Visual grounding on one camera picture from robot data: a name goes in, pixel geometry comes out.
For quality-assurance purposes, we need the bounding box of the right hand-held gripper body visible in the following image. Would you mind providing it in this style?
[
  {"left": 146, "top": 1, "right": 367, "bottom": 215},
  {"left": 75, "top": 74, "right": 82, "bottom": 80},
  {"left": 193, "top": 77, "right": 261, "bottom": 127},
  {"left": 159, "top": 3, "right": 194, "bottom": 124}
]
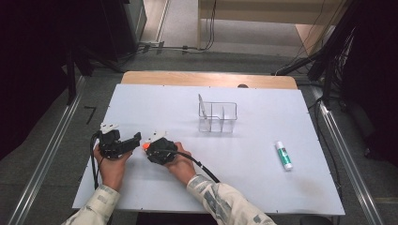
[{"left": 145, "top": 130, "right": 179, "bottom": 166}]

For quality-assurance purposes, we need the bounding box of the light wooden furniture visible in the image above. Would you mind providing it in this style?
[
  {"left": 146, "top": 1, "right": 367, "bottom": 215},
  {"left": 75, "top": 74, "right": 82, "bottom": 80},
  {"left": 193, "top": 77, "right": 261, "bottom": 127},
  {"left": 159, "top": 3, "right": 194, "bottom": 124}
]
[{"left": 196, "top": 0, "right": 349, "bottom": 58}]

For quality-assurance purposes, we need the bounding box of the metal floor rail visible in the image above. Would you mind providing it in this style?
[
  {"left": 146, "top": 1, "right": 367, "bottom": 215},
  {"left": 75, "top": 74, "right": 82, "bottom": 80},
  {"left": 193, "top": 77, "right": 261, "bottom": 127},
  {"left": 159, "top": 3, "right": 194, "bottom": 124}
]
[
  {"left": 7, "top": 75, "right": 87, "bottom": 225},
  {"left": 309, "top": 84, "right": 388, "bottom": 225}
]

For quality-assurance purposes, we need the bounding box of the black tripod stand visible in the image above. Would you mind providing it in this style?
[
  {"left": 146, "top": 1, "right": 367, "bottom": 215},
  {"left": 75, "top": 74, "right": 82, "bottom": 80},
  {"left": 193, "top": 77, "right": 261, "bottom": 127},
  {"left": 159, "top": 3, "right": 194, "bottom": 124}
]
[{"left": 62, "top": 43, "right": 126, "bottom": 107}]

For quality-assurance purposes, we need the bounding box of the person's left hand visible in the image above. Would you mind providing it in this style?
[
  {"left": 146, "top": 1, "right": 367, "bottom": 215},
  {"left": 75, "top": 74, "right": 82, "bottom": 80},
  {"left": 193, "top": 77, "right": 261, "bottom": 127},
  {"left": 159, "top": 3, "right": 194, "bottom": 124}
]
[{"left": 93, "top": 147, "right": 134, "bottom": 191}]

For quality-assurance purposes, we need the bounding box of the black cabinet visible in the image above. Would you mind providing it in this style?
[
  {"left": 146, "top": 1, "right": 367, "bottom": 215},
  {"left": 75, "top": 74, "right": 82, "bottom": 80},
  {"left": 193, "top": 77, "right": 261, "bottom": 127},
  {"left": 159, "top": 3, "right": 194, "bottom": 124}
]
[{"left": 101, "top": 0, "right": 148, "bottom": 63}]

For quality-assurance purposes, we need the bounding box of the floor power strip with cables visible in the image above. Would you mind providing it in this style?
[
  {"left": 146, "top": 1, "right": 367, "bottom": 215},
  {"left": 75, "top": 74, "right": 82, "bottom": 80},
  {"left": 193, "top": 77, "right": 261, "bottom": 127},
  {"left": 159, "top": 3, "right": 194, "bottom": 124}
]
[{"left": 136, "top": 39, "right": 202, "bottom": 55}]

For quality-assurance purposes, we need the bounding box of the hanging black cable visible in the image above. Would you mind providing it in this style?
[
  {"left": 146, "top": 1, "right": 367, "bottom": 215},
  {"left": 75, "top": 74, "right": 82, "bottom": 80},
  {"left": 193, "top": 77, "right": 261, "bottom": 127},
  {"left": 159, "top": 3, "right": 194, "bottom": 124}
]
[{"left": 200, "top": 0, "right": 219, "bottom": 52}]

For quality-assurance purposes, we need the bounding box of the green and white glue stick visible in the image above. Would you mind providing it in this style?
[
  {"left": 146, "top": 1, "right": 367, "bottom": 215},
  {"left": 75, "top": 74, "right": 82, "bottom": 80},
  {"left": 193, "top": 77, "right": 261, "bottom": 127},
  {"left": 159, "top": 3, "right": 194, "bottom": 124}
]
[{"left": 274, "top": 141, "right": 294, "bottom": 172}]

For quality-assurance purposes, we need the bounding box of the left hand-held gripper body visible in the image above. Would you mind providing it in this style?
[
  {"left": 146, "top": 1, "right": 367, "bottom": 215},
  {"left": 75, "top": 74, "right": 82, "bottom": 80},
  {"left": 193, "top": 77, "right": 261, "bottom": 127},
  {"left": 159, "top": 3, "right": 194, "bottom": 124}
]
[{"left": 98, "top": 122, "right": 134, "bottom": 160}]

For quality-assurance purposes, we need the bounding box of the black stand with cables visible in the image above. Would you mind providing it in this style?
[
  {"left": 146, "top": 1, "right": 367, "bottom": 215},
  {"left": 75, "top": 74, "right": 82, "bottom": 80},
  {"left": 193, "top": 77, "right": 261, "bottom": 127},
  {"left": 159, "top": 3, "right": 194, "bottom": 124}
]
[{"left": 274, "top": 18, "right": 360, "bottom": 109}]

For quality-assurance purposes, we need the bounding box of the person's right hand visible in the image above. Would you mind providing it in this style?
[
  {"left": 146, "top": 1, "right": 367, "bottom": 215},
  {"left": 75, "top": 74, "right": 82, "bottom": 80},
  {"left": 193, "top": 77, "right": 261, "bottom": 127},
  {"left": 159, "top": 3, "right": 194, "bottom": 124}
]
[{"left": 164, "top": 142, "right": 198, "bottom": 186}]

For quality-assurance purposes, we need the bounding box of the left hand-held gripper cable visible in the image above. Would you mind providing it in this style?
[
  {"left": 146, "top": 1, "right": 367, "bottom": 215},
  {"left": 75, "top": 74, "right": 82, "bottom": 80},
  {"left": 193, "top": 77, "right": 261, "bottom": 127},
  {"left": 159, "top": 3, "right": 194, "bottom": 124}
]
[{"left": 89, "top": 132, "right": 101, "bottom": 191}]

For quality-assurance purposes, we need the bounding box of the clear plastic organizer box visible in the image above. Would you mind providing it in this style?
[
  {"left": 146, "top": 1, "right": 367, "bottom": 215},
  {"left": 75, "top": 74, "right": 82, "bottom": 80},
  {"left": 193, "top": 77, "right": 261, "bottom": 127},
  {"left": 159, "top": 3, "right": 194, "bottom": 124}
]
[{"left": 197, "top": 98, "right": 238, "bottom": 134}]

